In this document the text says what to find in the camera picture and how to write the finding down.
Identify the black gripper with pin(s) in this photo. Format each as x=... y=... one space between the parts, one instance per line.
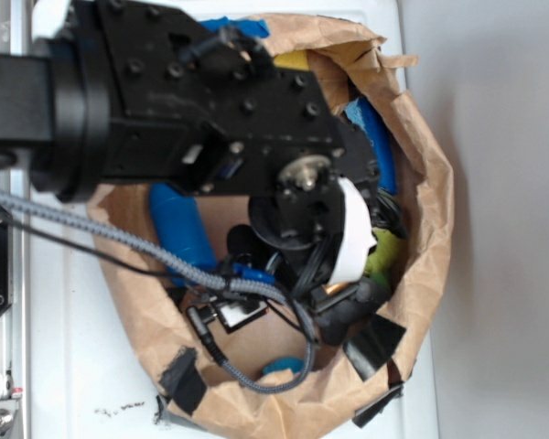
x=209 y=113

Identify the blue ball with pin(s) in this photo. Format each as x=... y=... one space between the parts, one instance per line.
x=292 y=364

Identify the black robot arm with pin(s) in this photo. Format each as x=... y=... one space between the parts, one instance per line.
x=55 y=109

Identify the blue cloth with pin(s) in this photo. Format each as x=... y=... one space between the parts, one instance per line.
x=249 y=27

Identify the yellow cloth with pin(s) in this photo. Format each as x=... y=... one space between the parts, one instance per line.
x=294 y=60

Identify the blue plastic bottle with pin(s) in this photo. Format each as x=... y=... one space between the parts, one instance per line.
x=179 y=227

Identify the blue sponge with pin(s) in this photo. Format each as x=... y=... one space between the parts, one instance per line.
x=361 y=113

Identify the brown paper bag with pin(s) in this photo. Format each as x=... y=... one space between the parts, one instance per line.
x=193 y=390

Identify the green plush frog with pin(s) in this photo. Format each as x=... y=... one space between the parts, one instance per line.
x=381 y=260

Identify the grey plush donkey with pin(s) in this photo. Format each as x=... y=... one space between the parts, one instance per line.
x=336 y=314

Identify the aluminium rail frame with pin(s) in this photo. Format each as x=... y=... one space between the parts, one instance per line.
x=14 y=405

